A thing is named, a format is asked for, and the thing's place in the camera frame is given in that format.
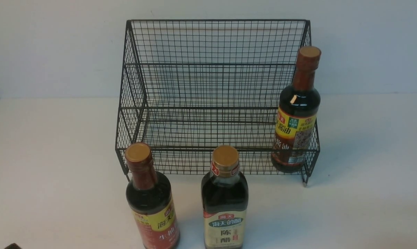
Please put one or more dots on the soy sauce bottle brown label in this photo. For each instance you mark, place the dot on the soy sauce bottle brown label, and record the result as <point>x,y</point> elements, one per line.
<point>297,113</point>

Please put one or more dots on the soy sauce bottle red label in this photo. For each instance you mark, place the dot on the soy sauce bottle red label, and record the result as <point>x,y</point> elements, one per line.
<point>149,195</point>

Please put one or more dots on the vinegar bottle cream label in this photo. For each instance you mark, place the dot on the vinegar bottle cream label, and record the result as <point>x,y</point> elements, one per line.
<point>224,192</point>

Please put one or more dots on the dark object bottom left corner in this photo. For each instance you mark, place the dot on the dark object bottom left corner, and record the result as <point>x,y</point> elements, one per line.
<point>13,246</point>

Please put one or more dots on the black wire mesh rack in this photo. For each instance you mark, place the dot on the black wire mesh rack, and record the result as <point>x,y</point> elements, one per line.
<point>190,85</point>

